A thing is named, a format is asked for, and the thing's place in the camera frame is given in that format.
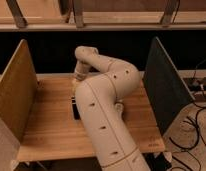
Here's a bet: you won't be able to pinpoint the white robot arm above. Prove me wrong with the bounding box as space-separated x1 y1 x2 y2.
75 46 150 171

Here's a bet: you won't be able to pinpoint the left wooden side panel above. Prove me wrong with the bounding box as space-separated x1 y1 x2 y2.
0 39 39 171

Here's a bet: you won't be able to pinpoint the right dark side panel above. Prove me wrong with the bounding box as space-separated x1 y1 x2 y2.
143 37 195 135

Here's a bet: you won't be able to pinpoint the wooden shelf frame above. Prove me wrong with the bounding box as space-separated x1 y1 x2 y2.
0 0 206 32

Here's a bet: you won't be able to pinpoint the black floor cables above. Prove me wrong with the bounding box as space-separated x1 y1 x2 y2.
167 54 206 171

